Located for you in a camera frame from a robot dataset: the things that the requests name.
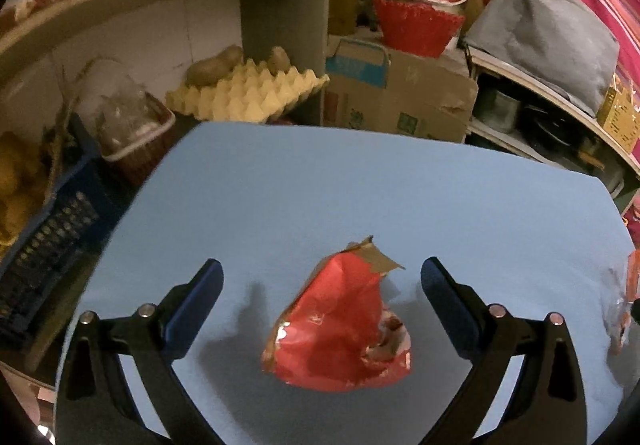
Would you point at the crumpled clear plastic bag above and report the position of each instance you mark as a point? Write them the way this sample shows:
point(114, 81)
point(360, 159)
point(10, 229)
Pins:
point(120, 105)

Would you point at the dark blue plastic crate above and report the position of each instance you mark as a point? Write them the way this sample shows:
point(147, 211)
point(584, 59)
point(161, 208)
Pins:
point(50, 245)

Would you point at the cardboard box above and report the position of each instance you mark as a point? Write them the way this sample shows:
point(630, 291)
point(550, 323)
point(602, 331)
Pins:
point(400, 90)

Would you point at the red plastic basket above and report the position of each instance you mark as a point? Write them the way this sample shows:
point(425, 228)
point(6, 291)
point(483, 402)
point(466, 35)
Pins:
point(415, 30)

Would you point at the yellow egg tray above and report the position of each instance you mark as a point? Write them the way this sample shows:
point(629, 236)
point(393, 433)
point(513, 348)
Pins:
point(240, 96)

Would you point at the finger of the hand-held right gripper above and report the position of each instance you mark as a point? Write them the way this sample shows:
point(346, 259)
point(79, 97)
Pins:
point(636, 311)

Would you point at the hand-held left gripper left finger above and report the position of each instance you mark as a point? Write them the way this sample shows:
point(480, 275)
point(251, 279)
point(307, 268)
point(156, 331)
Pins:
point(200, 305)

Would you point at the grey cloth cover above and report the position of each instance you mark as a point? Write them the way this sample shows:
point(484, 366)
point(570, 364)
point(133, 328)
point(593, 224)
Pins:
point(540, 35)

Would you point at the yellow perforated holder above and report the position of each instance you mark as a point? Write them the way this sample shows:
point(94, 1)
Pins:
point(620, 117)

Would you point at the black pan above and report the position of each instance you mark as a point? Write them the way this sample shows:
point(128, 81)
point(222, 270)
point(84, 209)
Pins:
point(547, 127)

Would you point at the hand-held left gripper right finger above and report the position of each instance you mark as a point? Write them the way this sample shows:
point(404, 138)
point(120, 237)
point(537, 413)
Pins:
point(442, 305)

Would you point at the red snack packet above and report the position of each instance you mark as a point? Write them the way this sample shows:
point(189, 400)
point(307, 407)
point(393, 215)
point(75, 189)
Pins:
point(330, 325)

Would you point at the clear orange plastic wrapper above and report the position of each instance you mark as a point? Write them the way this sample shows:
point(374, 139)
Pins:
point(620, 326)

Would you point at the small steel pot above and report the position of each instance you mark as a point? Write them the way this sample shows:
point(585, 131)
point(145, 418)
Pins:
point(500, 110)

